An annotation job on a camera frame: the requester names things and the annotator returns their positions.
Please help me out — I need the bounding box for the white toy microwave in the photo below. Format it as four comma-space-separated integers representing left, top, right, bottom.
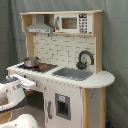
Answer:
55, 14, 93, 34

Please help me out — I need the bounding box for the white oven door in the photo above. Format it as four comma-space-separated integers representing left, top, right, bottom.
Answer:
11, 73, 38, 92

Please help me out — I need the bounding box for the grey curtain backdrop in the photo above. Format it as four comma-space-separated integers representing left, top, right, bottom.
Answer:
0, 0, 128, 128

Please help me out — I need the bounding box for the wooden toy kitchen unit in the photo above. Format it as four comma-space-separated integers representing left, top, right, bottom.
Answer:
8, 10, 115, 128

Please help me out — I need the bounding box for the grey toy sink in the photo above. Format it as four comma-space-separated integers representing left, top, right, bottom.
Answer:
52, 67, 92, 81

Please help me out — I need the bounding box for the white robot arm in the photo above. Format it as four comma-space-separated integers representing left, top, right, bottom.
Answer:
0, 77, 39, 128

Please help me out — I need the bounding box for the grey range hood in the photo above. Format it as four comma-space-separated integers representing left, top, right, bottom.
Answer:
25, 15, 53, 34

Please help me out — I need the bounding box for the silver toy pot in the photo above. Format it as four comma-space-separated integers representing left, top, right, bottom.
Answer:
23, 57, 40, 67

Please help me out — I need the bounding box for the black toy faucet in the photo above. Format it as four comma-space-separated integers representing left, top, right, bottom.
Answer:
75, 50, 95, 71

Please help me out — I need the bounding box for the white cupboard door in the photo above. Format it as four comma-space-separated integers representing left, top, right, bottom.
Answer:
45, 81, 81, 128

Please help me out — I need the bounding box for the black toy stovetop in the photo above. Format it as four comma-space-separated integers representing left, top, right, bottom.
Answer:
20, 63, 56, 73

